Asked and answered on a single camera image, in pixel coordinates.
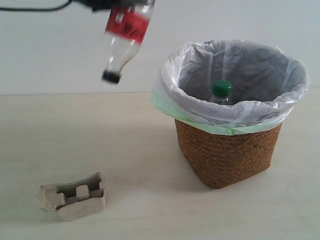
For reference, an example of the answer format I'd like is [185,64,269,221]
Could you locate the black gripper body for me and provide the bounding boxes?
[75,0,135,12]

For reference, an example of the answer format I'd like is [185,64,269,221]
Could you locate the red label plastic bottle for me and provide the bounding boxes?
[101,0,155,84]

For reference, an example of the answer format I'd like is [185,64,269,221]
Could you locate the green label water bottle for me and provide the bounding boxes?
[209,80,233,106]

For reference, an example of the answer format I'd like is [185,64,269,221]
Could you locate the grey paper pulp tray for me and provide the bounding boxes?
[37,172,107,221]

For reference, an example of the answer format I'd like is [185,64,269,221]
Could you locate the white plastic bin liner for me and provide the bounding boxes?
[153,40,310,128]

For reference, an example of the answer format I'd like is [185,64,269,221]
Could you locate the woven brown waste basket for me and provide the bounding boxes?
[174,119,281,189]

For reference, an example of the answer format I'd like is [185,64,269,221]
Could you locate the black cable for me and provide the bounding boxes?
[0,0,76,12]

